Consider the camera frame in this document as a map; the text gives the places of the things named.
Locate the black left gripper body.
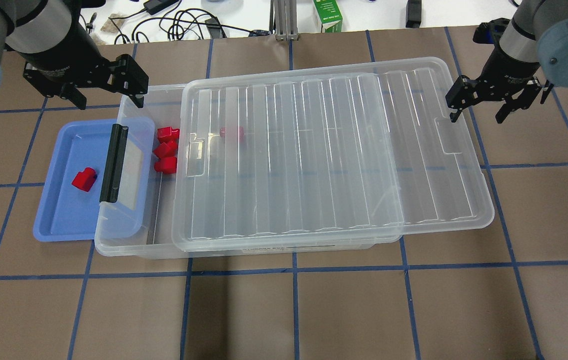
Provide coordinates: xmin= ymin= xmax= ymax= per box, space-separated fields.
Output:
xmin=23 ymin=54 xmax=149 ymax=98

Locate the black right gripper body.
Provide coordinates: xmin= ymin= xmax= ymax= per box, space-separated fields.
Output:
xmin=446 ymin=75 xmax=555 ymax=112

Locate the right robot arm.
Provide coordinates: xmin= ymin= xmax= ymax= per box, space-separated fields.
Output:
xmin=445 ymin=0 xmax=568 ymax=124

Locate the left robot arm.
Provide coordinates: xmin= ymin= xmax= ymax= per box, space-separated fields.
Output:
xmin=0 ymin=0 xmax=149 ymax=110

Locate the clear plastic storage box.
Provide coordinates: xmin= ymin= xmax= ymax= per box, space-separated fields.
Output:
xmin=95 ymin=76 xmax=405 ymax=259

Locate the red block upper in box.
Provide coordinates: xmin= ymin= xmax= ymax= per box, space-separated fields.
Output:
xmin=156 ymin=126 xmax=180 ymax=143

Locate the red block in box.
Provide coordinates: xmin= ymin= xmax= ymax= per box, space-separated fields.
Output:
xmin=156 ymin=126 xmax=180 ymax=143
xmin=153 ymin=140 xmax=178 ymax=159
xmin=153 ymin=156 xmax=178 ymax=174

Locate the red block middle in box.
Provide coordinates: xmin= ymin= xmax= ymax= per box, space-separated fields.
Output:
xmin=153 ymin=140 xmax=178 ymax=159

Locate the red block lower in box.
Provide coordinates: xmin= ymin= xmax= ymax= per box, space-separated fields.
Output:
xmin=153 ymin=156 xmax=178 ymax=174

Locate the clear plastic box lid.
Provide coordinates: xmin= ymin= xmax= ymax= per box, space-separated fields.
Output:
xmin=171 ymin=57 xmax=495 ymax=253

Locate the black power adapter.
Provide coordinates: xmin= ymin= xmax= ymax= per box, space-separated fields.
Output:
xmin=143 ymin=0 xmax=181 ymax=15

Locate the red block under lid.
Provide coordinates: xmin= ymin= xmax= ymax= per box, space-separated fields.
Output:
xmin=218 ymin=126 xmax=245 ymax=143

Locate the red block on tray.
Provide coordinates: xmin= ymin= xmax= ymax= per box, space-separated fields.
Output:
xmin=71 ymin=167 xmax=98 ymax=192

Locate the blue plastic tray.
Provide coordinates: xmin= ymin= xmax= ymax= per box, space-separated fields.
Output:
xmin=32 ymin=119 xmax=155 ymax=243

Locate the black device on desk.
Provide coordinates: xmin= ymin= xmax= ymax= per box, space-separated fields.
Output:
xmin=405 ymin=0 xmax=423 ymax=28

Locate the green white carton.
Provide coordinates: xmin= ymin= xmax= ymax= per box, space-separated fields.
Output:
xmin=313 ymin=0 xmax=344 ymax=34

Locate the black cables bundle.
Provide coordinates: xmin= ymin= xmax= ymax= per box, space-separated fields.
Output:
xmin=79 ymin=0 xmax=272 ymax=45

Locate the black box latch handle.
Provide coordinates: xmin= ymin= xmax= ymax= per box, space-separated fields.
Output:
xmin=99 ymin=123 xmax=129 ymax=203

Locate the aluminium frame post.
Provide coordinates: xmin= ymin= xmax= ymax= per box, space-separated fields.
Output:
xmin=270 ymin=0 xmax=298 ymax=42

